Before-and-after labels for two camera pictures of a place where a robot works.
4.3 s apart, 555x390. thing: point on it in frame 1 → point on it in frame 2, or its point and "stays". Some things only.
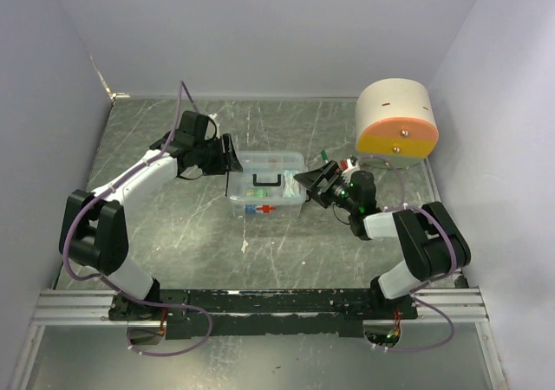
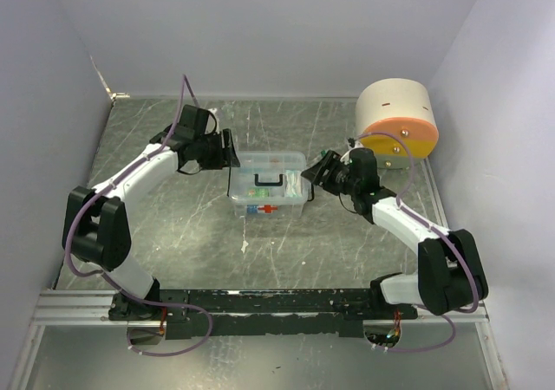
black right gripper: [325, 186] → [329, 172]
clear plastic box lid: [267, 177] stays
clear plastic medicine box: [267, 204] stays
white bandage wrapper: [290, 185] stays
